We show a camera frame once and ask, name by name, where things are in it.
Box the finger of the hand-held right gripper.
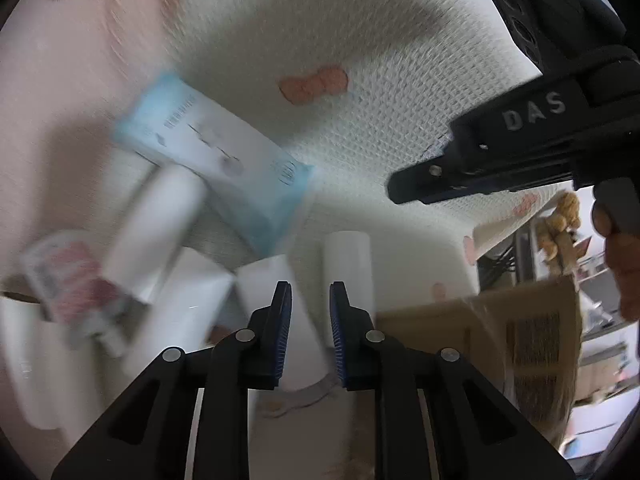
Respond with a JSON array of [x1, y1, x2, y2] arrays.
[[387, 158, 512, 206]]

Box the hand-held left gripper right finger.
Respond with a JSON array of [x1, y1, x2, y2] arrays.
[[327, 281, 576, 480]]

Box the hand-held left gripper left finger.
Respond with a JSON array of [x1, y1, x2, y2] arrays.
[[52, 280, 293, 480]]

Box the white paper roll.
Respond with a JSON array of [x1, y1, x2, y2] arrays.
[[102, 165, 208, 306], [235, 254, 333, 393], [125, 247, 236, 376], [322, 231, 377, 350], [0, 295, 108, 432]]

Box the person's right hand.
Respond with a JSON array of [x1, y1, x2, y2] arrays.
[[591, 198, 640, 322]]

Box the yellow plush toy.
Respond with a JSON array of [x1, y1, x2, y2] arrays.
[[537, 191, 583, 261]]

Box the brown cardboard box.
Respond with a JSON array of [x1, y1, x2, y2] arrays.
[[375, 275, 586, 461]]

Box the pink and cream printed blanket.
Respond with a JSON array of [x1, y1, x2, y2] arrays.
[[0, 0, 566, 480]]

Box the light blue tissue packet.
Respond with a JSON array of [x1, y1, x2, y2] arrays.
[[114, 72, 316, 256]]

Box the red and white packet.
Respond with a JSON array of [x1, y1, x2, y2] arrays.
[[20, 230, 151, 358]]

